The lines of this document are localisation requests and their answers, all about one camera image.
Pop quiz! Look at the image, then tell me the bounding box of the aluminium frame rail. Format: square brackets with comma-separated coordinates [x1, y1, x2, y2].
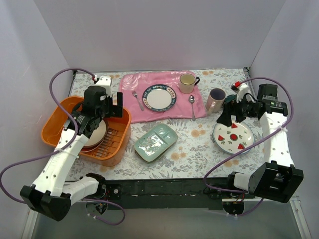
[243, 66, 285, 180]

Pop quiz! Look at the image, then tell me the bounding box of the white watermelon plate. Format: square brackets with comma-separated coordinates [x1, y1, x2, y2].
[212, 120, 255, 154]

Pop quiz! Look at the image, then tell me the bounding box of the white plate green rim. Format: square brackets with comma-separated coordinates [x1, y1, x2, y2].
[142, 84, 177, 112]

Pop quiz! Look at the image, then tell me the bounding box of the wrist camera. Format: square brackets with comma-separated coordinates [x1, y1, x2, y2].
[95, 76, 112, 96]
[231, 82, 249, 103]

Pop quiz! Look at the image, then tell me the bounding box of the pink mug purple inside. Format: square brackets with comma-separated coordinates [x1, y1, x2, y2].
[205, 88, 226, 115]

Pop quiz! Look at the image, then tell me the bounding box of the metal spoon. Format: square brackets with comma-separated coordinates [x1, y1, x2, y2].
[188, 95, 196, 121]

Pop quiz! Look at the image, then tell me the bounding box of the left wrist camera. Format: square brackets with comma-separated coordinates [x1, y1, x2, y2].
[95, 76, 112, 96]

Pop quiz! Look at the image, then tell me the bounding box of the metal fork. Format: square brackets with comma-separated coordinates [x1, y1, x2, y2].
[132, 91, 144, 111]

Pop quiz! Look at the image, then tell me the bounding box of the dark green mug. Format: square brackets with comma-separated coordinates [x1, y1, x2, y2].
[224, 94, 237, 103]

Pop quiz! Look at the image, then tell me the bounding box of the cream mug black handle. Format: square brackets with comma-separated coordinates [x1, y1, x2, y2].
[179, 73, 200, 94]

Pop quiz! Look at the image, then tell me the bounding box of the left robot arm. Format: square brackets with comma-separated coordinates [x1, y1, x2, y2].
[20, 86, 123, 221]

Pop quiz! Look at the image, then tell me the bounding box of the pink cloth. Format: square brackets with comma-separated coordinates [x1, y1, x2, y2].
[119, 71, 207, 123]

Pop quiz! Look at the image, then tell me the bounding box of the light green divided tray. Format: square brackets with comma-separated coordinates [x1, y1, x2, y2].
[134, 123, 178, 163]

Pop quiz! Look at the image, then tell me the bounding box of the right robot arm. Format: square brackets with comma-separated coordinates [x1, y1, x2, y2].
[217, 82, 304, 203]

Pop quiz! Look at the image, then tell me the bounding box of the cream plate dark red rim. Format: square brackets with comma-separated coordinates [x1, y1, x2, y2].
[83, 120, 107, 149]

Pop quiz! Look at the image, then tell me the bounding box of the orange plastic bin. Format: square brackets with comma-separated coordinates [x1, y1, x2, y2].
[41, 107, 131, 167]

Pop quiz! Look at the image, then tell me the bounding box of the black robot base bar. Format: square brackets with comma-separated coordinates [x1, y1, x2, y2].
[99, 171, 250, 210]

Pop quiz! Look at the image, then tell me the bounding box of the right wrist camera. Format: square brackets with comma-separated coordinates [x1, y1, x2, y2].
[231, 82, 249, 103]

